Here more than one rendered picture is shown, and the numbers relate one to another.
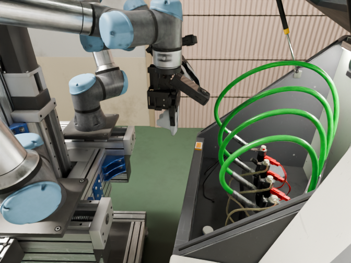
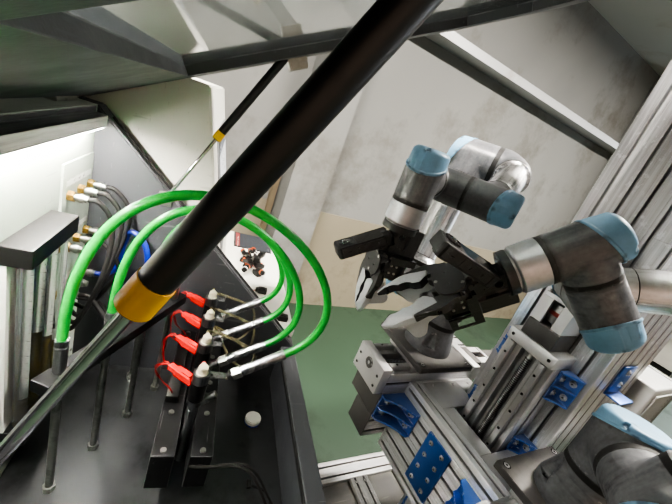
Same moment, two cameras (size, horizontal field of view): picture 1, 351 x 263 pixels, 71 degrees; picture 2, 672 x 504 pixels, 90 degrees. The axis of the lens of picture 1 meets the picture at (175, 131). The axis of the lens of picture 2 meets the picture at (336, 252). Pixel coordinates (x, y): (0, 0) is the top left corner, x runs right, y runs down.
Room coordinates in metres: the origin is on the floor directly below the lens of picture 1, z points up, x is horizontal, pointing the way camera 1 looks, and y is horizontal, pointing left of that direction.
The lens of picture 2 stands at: (1.16, -0.43, 1.56)
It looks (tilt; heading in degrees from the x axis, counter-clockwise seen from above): 19 degrees down; 147
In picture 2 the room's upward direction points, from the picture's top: 21 degrees clockwise
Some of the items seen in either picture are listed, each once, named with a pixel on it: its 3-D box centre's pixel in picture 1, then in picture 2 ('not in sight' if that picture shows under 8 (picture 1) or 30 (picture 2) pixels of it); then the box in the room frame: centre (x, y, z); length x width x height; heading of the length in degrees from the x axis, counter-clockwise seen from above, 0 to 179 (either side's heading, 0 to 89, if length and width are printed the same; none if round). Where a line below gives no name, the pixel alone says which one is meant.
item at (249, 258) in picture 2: not in sight; (254, 258); (0.01, -0.03, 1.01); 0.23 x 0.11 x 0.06; 170
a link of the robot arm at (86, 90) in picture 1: (85, 91); (621, 448); (1.04, 0.40, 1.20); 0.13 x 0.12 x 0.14; 132
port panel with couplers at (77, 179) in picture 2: not in sight; (81, 237); (0.42, -0.52, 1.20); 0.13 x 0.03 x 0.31; 170
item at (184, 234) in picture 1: (192, 192); (293, 469); (0.75, -0.07, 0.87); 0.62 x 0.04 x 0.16; 170
